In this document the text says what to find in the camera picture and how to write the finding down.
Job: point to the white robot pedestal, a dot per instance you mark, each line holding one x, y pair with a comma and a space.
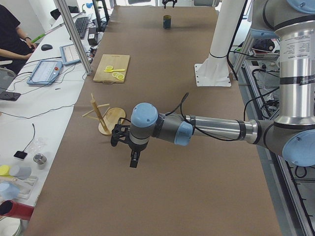
213, 72

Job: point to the small black square device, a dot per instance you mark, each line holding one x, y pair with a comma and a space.
20, 155

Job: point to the black power adapter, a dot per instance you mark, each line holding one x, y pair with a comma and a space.
92, 36

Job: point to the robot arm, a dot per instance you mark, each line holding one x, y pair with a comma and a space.
292, 133

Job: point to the wooden cup rack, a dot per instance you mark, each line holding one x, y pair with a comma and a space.
107, 120

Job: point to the black keyboard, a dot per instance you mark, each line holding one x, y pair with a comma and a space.
81, 24

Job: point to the aluminium frame post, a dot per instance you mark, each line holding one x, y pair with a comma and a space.
70, 26

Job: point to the blue teach pendant far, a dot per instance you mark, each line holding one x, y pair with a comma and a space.
69, 54

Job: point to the wooden cutting board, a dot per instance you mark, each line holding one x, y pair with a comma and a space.
118, 62

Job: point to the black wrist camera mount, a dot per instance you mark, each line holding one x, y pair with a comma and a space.
120, 133

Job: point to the blue teach pendant near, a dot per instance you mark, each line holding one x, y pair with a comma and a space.
45, 72

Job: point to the yellow plastic knife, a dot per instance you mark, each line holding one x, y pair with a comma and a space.
114, 70

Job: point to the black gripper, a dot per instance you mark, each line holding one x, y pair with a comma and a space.
136, 149

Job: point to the white bowl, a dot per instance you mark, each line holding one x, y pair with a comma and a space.
10, 227

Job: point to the yellow cup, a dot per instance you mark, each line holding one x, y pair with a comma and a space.
4, 170

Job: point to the lemon slice front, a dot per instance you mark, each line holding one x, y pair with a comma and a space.
120, 76

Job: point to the blue teach pendant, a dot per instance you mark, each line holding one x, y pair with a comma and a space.
45, 72
69, 54

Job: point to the green handled stick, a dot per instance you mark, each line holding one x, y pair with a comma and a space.
46, 33

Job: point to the dark teal mug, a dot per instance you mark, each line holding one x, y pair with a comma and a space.
167, 21

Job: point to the person in black shirt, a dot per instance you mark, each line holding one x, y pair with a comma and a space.
15, 45

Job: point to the red cylinder bottle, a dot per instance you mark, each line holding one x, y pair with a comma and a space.
14, 209

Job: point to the steel cup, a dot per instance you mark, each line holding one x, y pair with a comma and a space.
40, 160

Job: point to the black smartphone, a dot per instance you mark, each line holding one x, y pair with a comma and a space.
9, 96

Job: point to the black computer mouse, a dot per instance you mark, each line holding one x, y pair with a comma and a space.
46, 47

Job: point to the grey cup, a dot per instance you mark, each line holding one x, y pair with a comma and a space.
21, 172

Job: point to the light blue cup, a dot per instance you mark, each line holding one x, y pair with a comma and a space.
8, 190

